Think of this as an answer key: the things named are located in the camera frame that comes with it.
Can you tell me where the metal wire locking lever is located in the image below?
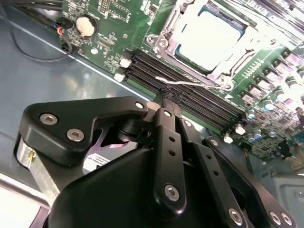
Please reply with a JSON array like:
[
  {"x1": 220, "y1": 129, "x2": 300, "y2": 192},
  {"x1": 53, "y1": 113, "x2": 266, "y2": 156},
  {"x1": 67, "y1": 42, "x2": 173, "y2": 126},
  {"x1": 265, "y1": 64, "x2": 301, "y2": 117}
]
[{"x1": 154, "y1": 75, "x2": 228, "y2": 91}]

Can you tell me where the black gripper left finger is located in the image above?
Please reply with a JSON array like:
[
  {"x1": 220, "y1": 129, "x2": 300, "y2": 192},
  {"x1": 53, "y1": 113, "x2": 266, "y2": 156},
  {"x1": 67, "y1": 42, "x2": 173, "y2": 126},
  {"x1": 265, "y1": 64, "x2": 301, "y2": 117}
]
[{"x1": 17, "y1": 87, "x2": 188, "y2": 215}]

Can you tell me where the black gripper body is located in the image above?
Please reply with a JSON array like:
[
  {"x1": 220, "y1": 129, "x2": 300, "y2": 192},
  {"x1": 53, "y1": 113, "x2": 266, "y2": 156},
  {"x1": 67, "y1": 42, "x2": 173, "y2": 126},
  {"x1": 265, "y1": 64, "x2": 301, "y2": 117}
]
[{"x1": 48, "y1": 120, "x2": 228, "y2": 228}]

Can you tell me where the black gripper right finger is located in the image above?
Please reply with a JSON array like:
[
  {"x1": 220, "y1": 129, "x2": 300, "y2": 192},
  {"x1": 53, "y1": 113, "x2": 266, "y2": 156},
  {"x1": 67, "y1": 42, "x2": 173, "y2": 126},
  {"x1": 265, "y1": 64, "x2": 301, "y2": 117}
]
[{"x1": 174, "y1": 93, "x2": 298, "y2": 228}]

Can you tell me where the silver CPU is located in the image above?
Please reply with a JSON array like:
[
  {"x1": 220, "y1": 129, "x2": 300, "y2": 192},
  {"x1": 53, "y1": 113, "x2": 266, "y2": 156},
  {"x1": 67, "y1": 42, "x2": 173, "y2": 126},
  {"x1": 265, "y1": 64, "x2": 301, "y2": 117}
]
[{"x1": 174, "y1": 9, "x2": 247, "y2": 74}]

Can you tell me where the metal socket cover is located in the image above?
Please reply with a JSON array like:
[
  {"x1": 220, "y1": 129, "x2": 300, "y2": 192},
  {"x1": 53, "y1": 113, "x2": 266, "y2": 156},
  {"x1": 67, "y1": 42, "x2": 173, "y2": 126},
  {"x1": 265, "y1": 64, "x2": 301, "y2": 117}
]
[{"x1": 154, "y1": 0, "x2": 283, "y2": 83}]

